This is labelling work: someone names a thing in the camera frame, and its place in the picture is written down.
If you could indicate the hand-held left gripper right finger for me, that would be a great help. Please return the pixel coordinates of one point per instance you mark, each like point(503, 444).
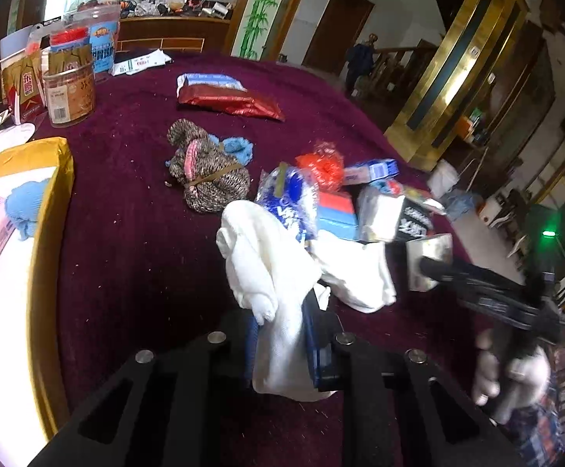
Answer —
point(321, 360)

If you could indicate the white box with yellow tape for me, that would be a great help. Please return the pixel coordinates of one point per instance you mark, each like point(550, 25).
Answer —
point(20, 331)

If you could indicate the golden pillar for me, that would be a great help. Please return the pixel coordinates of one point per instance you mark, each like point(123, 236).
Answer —
point(457, 68)

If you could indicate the red mesh bag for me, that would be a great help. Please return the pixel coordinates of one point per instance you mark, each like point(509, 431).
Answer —
point(321, 165)

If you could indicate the white round plate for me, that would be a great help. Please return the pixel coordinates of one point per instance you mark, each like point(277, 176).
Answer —
point(7, 141)

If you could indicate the red gold carton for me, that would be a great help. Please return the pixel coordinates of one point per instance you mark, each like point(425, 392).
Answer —
point(15, 85)
point(32, 92)

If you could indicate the red foil packet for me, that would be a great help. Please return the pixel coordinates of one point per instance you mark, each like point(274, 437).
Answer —
point(229, 102)

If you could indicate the dark blue jacket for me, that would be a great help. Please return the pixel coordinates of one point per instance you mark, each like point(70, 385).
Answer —
point(359, 65)

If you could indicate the black snack packet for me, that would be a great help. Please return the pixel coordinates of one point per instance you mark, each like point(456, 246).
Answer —
point(416, 221)

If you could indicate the maroon tablecloth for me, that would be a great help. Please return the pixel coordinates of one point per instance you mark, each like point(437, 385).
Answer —
point(131, 233)

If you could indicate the blue white foil packet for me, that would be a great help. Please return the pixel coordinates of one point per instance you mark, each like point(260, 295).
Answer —
point(209, 80)

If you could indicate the brown knitted bundle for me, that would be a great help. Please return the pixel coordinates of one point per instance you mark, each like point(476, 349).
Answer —
point(209, 175)

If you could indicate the clear jar with brown label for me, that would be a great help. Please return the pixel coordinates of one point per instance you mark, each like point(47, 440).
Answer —
point(68, 92)

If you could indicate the blue knitted sock bundle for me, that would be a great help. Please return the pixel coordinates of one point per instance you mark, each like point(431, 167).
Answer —
point(238, 148)
point(27, 204)

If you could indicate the wooden cabinet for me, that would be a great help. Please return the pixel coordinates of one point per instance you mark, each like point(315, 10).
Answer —
point(170, 34)

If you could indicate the blue white plastic bag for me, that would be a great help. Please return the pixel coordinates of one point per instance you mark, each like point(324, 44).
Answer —
point(284, 199)

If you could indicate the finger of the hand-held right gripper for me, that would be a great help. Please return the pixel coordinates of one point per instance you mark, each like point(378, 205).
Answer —
point(428, 253)

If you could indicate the pile of cluttered items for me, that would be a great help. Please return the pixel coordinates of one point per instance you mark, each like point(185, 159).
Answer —
point(180, 5)

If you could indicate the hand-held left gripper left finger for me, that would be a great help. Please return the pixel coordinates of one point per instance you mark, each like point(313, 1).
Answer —
point(247, 350)

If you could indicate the white paper packets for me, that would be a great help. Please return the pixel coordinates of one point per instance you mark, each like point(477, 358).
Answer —
point(141, 64)

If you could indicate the blue white small carton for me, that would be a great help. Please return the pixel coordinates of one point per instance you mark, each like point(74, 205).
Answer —
point(372, 170)

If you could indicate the clear jar with red lid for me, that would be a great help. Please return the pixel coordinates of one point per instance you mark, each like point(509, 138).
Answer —
point(102, 24)

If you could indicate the brown wooden door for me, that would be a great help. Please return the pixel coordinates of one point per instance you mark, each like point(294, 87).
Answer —
point(336, 29)

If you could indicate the person's right hand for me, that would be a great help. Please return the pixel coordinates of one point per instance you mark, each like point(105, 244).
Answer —
point(486, 384)

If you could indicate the wooden stair railing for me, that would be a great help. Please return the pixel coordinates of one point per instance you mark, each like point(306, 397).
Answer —
point(404, 70)

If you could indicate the white tissue pack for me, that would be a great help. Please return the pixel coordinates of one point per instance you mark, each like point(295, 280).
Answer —
point(379, 214)

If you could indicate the bamboo wall painting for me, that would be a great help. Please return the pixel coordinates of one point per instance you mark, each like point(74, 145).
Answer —
point(16, 7)
point(260, 9)

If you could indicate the blue red box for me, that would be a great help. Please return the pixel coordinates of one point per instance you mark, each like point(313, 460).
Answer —
point(338, 214)

